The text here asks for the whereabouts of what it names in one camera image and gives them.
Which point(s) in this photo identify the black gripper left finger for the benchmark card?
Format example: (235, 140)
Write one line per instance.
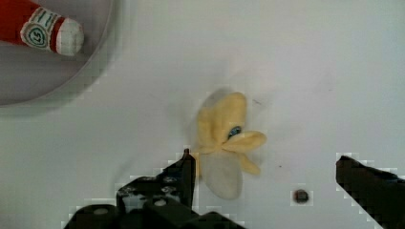
(163, 201)

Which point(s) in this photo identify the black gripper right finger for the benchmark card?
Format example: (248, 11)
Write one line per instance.
(380, 194)

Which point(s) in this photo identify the yellow plush banana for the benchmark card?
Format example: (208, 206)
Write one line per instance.
(223, 145)

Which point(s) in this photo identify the grey round plate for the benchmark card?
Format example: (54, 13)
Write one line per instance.
(27, 74)

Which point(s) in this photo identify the red plush ketchup bottle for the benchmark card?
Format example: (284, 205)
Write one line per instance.
(25, 23)

